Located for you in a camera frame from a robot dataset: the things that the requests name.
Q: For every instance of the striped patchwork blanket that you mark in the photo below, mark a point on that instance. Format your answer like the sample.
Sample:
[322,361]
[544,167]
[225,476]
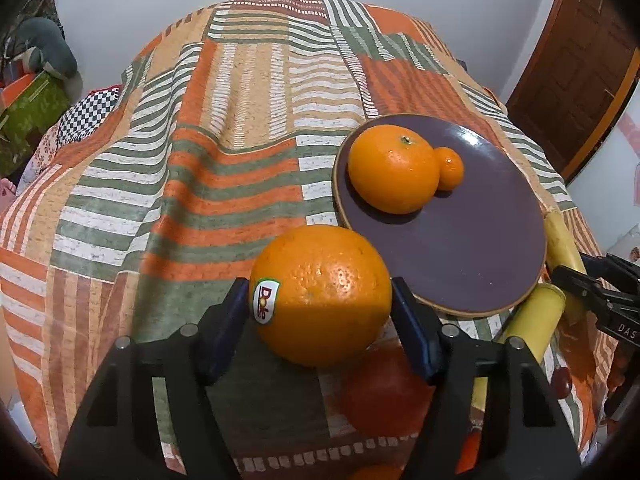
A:
[200,185]

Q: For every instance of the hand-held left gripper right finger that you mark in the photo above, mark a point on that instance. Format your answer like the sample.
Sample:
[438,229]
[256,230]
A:
[413,327]

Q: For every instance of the yellow banana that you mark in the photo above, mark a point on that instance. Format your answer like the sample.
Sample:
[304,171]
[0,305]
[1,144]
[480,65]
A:
[561,245]
[532,320]

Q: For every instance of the large orange with sticker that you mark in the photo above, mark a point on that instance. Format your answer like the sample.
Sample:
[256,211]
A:
[325,295]

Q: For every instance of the small dark red fruit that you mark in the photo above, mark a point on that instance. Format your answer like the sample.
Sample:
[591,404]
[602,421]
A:
[562,382]

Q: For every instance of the red-orange round fruit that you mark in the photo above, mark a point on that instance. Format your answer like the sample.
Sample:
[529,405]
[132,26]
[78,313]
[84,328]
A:
[385,395]

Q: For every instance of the black white checkered cloth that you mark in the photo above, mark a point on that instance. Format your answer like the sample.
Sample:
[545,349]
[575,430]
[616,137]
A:
[87,112]

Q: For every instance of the floral pink cloth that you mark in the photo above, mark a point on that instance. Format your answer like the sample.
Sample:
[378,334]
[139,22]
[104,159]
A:
[42,152]

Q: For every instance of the large orange with green stem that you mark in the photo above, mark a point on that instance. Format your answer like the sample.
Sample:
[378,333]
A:
[392,172]

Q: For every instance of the small mandarin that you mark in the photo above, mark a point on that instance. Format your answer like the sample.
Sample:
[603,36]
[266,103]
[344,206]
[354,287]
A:
[450,169]

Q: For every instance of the dark purple round plate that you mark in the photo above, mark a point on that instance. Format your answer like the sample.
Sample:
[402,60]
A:
[470,250]

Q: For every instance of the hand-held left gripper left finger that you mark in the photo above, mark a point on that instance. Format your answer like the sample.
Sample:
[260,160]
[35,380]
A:
[226,317]

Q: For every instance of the brown wooden door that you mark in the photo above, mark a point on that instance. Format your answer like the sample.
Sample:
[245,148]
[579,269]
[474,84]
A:
[570,75]

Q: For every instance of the grey plush cushion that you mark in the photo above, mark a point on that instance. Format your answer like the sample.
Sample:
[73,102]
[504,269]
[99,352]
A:
[50,47]

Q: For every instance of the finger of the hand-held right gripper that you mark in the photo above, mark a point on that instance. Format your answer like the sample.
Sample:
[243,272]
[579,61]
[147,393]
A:
[612,267]
[577,285]

